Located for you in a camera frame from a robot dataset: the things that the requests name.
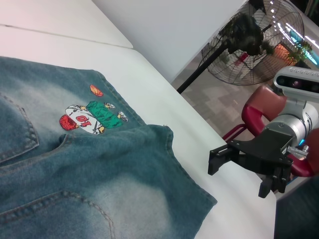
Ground red chair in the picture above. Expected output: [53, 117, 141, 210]
[222, 85, 319, 178]

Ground black standing floor fan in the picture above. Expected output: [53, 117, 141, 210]
[176, 0, 306, 95]

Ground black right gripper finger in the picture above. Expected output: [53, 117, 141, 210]
[208, 143, 240, 175]
[258, 165, 292, 199]

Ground green potted plant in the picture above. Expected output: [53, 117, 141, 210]
[286, 39, 314, 63]

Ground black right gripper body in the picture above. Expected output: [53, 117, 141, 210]
[229, 126, 294, 176]

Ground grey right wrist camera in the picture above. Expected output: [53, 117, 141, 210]
[273, 66, 319, 100]

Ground blue denim shorts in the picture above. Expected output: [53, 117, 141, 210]
[0, 56, 218, 239]

